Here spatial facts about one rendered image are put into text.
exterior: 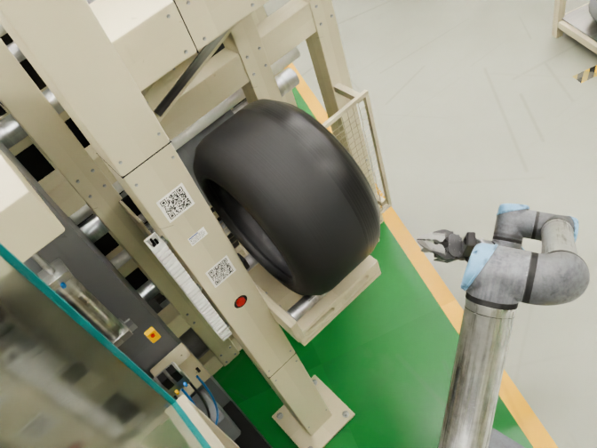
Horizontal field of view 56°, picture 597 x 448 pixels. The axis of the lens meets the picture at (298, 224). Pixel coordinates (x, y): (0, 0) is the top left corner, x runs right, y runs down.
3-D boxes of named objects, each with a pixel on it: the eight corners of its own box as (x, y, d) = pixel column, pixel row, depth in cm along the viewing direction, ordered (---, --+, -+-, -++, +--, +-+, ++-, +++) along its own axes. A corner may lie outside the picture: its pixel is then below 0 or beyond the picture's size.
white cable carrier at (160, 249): (224, 341, 170) (152, 251, 135) (215, 332, 173) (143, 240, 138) (234, 332, 172) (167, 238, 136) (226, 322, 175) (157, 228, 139)
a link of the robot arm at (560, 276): (600, 272, 115) (580, 211, 176) (534, 260, 119) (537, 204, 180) (586, 324, 118) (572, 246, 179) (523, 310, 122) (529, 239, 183)
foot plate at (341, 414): (310, 460, 236) (309, 459, 234) (272, 417, 252) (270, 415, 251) (355, 414, 243) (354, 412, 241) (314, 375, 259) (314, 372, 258)
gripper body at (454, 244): (431, 260, 176) (464, 267, 180) (447, 255, 168) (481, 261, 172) (432, 237, 178) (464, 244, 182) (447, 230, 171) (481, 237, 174)
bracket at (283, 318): (298, 343, 175) (290, 328, 167) (227, 275, 199) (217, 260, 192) (306, 336, 176) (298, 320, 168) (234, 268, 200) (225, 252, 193)
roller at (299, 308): (294, 324, 173) (284, 313, 173) (292, 324, 177) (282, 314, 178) (373, 251, 182) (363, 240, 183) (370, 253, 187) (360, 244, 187)
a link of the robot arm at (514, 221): (537, 208, 182) (529, 245, 182) (499, 202, 186) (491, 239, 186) (537, 205, 173) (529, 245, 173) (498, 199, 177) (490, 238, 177)
